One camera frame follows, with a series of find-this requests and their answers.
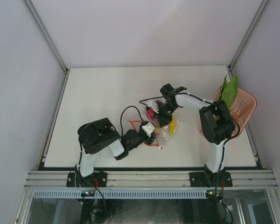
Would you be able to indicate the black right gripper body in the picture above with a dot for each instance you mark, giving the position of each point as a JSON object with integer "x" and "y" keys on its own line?
{"x": 165, "y": 112}

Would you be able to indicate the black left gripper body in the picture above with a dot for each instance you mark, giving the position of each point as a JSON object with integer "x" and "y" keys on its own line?
{"x": 147, "y": 140}

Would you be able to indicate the orange fake peach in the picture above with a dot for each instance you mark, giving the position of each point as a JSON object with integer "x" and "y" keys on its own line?
{"x": 157, "y": 131}

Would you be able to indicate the red fake tomato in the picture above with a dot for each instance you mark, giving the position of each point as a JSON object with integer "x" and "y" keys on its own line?
{"x": 150, "y": 114}

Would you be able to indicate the clear zip top bag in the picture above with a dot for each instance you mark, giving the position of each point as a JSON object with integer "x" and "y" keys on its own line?
{"x": 163, "y": 133}

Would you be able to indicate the green fake leafy vegetable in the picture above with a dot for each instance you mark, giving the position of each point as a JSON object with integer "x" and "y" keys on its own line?
{"x": 229, "y": 91}

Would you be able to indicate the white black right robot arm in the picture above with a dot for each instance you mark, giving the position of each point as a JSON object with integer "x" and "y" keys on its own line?
{"x": 216, "y": 122}

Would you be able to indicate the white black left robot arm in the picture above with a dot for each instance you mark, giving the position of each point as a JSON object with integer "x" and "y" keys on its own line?
{"x": 98, "y": 135}

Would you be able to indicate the yellow fake banana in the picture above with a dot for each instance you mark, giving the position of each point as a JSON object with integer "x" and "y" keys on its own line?
{"x": 172, "y": 126}

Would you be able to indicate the pink plastic basket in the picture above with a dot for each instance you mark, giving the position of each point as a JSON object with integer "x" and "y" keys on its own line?
{"x": 242, "y": 108}

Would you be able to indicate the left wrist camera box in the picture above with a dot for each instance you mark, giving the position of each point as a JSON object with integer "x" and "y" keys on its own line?
{"x": 148, "y": 128}

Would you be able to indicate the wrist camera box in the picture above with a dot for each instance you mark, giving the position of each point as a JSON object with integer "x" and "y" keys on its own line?
{"x": 148, "y": 128}
{"x": 153, "y": 106}

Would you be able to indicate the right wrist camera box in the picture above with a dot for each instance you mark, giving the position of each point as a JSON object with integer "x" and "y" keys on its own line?
{"x": 153, "y": 106}

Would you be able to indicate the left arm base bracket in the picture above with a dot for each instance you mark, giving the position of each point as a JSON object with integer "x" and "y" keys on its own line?
{"x": 97, "y": 179}

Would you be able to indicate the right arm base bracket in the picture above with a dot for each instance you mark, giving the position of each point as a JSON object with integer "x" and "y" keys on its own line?
{"x": 210, "y": 180}

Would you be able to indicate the aluminium mounting rail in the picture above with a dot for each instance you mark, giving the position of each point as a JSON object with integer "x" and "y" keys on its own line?
{"x": 241, "y": 179}

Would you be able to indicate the perforated cable tray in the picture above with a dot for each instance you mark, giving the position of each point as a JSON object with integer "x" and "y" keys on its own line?
{"x": 122, "y": 194}

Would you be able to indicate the aluminium frame post left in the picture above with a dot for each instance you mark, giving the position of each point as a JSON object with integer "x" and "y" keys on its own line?
{"x": 45, "y": 34}

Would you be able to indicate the aluminium frame post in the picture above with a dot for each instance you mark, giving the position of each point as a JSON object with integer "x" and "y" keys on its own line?
{"x": 45, "y": 34}
{"x": 255, "y": 20}

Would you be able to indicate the aluminium frame post right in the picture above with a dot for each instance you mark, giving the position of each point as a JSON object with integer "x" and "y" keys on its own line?
{"x": 255, "y": 20}

